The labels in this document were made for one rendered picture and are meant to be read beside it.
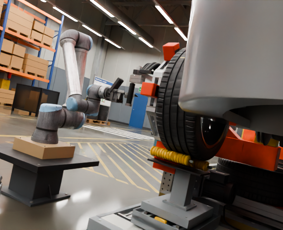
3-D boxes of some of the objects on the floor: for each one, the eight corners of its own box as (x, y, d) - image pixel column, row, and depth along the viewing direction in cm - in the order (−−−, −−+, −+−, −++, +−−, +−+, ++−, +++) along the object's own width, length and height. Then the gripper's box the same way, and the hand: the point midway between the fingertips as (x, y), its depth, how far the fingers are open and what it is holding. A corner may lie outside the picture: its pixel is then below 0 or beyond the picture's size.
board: (89, 124, 1017) (99, 74, 1018) (79, 122, 1040) (89, 73, 1041) (110, 127, 1150) (120, 82, 1151) (101, 124, 1173) (110, 81, 1174)
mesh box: (35, 116, 884) (41, 87, 885) (10, 110, 943) (16, 83, 943) (55, 118, 962) (60, 92, 962) (30, 112, 1020) (36, 87, 1021)
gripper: (115, 102, 191) (138, 106, 180) (96, 97, 174) (120, 101, 163) (117, 90, 191) (140, 94, 180) (99, 85, 174) (122, 88, 163)
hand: (131, 93), depth 171 cm, fingers open, 14 cm apart
